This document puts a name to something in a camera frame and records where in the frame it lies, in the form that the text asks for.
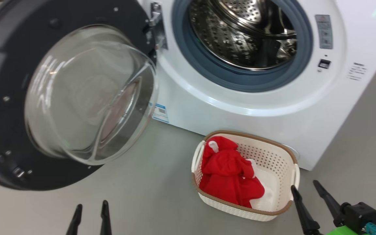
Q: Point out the red garment with white trim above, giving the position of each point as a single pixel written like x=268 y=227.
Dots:
x=233 y=192

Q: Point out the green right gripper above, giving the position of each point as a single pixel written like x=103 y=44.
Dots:
x=341 y=232

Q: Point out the grey warning label sticker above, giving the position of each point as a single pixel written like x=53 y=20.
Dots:
x=324 y=31

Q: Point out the red garment with elastic waistband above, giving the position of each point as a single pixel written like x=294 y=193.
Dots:
x=224 y=160

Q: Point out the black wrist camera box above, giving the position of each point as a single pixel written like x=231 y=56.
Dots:
x=362 y=213

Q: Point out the cream laundry basket brown rim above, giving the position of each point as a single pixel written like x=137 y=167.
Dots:
x=273 y=153

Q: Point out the white front-load washing machine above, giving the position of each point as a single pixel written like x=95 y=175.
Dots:
x=273 y=107

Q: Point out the blue energy label sticker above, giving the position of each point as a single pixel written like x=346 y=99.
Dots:
x=160 y=113

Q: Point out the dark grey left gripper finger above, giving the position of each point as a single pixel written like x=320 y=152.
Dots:
x=75 y=223
x=105 y=222

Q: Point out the dark grey glass washer door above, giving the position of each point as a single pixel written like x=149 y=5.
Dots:
x=5 y=98

